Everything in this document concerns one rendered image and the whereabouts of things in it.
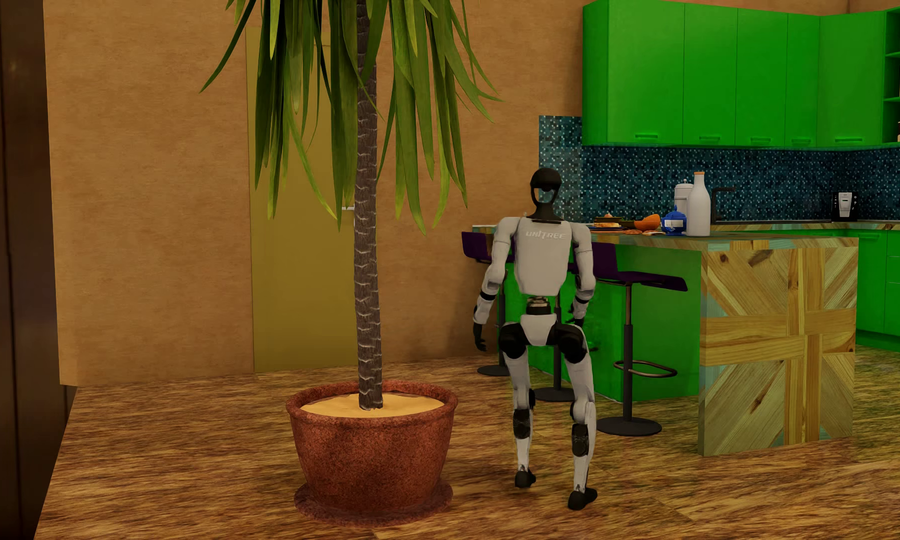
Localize terracotta pot saucer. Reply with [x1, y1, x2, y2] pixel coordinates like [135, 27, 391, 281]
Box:
[294, 480, 455, 525]

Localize tall green palm plant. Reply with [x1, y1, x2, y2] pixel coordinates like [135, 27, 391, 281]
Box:
[200, 0, 505, 411]

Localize green wooden kitchen island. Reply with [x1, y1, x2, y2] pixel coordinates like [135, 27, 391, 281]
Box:
[471, 222, 860, 458]

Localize black coffee machine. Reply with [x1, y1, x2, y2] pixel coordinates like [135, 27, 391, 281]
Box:
[830, 190, 861, 223]

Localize olive yellow door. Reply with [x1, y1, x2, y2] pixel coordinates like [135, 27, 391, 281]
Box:
[246, 21, 361, 375]

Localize dark brown wooden cabinet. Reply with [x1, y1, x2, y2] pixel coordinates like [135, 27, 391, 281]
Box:
[0, 0, 77, 540]

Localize dark kitchen faucet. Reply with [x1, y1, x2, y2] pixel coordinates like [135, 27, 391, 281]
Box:
[711, 185, 737, 224]

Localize purple bar stool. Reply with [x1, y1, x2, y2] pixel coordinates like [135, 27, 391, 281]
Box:
[461, 231, 516, 378]
[591, 241, 689, 438]

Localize terracotta plant pot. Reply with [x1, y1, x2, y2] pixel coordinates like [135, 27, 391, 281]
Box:
[285, 378, 460, 515]

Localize green upper kitchen cabinets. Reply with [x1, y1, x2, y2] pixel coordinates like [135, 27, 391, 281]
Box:
[582, 0, 900, 150]

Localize green kitchen cabinets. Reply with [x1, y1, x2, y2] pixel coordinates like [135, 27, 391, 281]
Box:
[853, 227, 900, 357]
[582, 0, 900, 150]

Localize green lower kitchen cabinets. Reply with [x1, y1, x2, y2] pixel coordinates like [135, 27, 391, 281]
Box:
[853, 227, 900, 357]

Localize white humanoid robot body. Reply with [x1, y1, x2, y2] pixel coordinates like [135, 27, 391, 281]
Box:
[498, 168, 599, 513]

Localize tall white bottle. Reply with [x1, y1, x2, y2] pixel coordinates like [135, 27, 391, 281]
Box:
[687, 171, 713, 238]

